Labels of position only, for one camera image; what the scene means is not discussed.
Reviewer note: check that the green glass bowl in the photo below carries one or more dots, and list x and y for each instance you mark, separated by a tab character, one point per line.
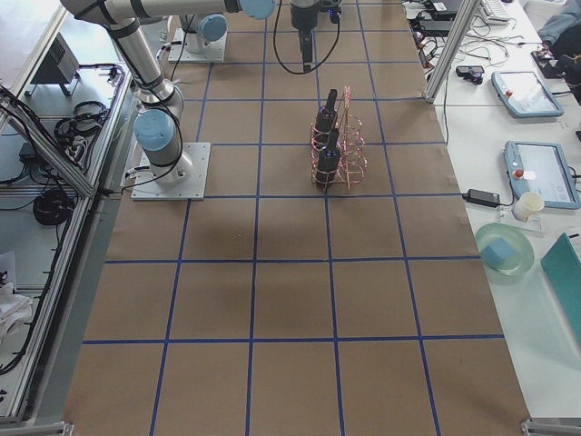
524	257

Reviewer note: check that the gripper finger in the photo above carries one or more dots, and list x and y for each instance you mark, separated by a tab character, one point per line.
306	49

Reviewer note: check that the white paper cup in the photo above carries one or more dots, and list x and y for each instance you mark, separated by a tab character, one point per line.
528	204

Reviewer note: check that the teal board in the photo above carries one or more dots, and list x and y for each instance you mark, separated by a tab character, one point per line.
561	265

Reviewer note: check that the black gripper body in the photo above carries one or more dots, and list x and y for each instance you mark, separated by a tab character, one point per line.
302	17

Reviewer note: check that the grey metal box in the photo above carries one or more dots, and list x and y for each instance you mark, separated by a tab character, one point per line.
59	65

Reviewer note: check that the second white arm base plate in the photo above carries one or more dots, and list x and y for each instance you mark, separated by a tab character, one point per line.
187	180

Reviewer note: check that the copper wire wine basket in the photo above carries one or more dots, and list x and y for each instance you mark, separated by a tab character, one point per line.
353	162

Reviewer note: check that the blue teach pendant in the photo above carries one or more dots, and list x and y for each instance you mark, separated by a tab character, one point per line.
541	168
525	94

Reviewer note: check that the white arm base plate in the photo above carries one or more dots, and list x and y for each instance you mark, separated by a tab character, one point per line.
197	50

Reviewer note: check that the blue foam cube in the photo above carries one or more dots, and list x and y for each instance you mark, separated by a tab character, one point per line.
497	253

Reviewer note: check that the black power adapter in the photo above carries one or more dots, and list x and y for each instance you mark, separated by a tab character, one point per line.
484	198

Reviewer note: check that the dark bottle in basket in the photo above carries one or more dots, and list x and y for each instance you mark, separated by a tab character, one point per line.
328	161
326	118

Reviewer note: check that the aluminium frame post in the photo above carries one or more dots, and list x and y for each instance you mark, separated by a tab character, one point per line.
456	35

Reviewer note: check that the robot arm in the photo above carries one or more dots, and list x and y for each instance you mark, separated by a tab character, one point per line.
158	129
201	30

